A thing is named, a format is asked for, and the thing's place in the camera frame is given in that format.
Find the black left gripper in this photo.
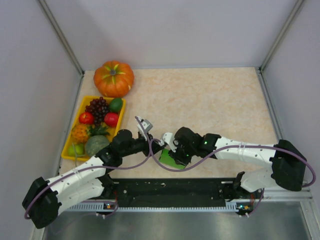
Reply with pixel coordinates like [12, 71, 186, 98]
[121, 132, 164, 158]

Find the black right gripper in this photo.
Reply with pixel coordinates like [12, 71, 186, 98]
[168, 140, 196, 166]

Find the green paper box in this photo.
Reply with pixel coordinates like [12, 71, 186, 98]
[158, 149, 186, 170]

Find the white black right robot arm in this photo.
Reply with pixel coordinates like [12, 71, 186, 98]
[162, 127, 306, 198]

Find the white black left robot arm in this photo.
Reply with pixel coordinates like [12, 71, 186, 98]
[22, 129, 167, 229]

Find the red tomato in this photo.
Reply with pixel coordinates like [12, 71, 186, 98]
[104, 112, 119, 128]

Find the grey green melon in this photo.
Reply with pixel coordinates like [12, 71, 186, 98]
[84, 135, 110, 157]

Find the green lime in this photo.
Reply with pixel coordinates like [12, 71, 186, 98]
[109, 98, 123, 113]

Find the dark purple grape bunch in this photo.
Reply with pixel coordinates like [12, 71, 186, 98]
[85, 97, 110, 126]

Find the red apple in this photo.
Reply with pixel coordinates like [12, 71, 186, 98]
[78, 112, 95, 125]

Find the green apple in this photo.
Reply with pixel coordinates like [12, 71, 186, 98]
[67, 143, 85, 157]

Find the orange pineapple with leaves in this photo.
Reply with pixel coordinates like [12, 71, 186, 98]
[71, 123, 110, 144]

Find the yellow plastic tray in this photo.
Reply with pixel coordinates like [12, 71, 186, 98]
[61, 95, 126, 161]

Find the orange pumpkin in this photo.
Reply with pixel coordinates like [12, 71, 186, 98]
[93, 60, 135, 98]

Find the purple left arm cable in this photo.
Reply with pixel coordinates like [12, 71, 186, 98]
[23, 115, 155, 220]

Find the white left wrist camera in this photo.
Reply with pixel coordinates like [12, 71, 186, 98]
[135, 116, 153, 140]

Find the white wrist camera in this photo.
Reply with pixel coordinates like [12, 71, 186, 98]
[159, 132, 177, 153]
[135, 116, 153, 140]

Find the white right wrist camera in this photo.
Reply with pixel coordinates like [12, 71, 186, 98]
[159, 132, 177, 153]

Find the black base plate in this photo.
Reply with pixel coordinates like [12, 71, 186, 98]
[84, 177, 266, 208]

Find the grey slotted cable duct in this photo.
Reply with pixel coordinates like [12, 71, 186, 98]
[66, 201, 250, 213]

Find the aluminium corner post left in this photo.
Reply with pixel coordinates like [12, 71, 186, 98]
[36, 0, 85, 77]

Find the aluminium corner post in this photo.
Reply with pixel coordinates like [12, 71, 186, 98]
[258, 0, 306, 74]
[36, 0, 85, 77]

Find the aluminium corner post right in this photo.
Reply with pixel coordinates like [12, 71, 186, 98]
[258, 0, 306, 74]

